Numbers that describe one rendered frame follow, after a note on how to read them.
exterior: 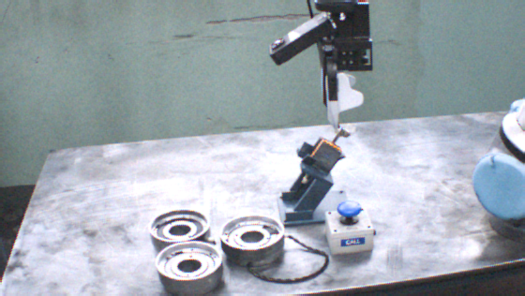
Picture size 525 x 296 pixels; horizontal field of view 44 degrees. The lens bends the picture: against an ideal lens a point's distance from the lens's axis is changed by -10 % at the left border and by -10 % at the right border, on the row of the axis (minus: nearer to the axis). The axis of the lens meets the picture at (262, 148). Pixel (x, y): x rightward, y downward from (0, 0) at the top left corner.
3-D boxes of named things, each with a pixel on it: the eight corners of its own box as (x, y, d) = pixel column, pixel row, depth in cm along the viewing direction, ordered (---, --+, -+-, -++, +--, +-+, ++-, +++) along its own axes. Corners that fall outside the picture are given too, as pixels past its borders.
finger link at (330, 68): (338, 101, 112) (335, 46, 111) (329, 102, 112) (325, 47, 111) (336, 99, 117) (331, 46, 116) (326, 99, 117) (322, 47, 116)
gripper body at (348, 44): (373, 75, 113) (371, 5, 108) (321, 78, 113) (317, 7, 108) (365, 60, 120) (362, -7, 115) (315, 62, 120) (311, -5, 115)
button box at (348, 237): (331, 257, 115) (331, 231, 113) (324, 233, 121) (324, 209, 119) (379, 250, 115) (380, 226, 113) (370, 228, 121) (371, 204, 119)
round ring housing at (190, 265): (235, 287, 109) (233, 265, 107) (174, 307, 105) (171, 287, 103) (206, 255, 117) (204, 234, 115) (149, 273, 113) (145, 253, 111)
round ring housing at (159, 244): (142, 256, 118) (138, 235, 116) (167, 224, 127) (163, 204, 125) (198, 265, 114) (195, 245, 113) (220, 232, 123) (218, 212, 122)
